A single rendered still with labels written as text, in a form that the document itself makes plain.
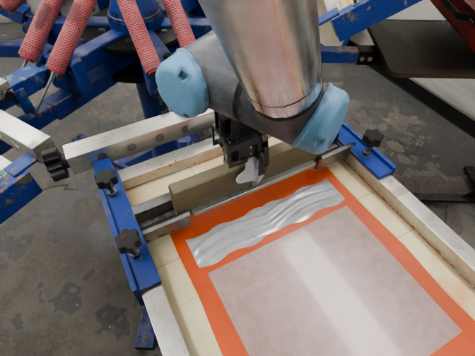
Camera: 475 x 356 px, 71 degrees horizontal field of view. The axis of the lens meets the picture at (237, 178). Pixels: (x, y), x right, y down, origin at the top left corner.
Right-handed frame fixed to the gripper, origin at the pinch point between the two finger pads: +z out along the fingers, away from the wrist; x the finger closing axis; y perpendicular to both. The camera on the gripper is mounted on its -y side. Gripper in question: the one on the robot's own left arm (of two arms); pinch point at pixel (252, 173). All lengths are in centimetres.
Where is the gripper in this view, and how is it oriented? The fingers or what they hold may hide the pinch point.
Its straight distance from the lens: 70.6
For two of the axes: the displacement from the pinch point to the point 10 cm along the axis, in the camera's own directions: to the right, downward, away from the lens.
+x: 4.7, 6.7, -5.8
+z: 0.0, 6.5, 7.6
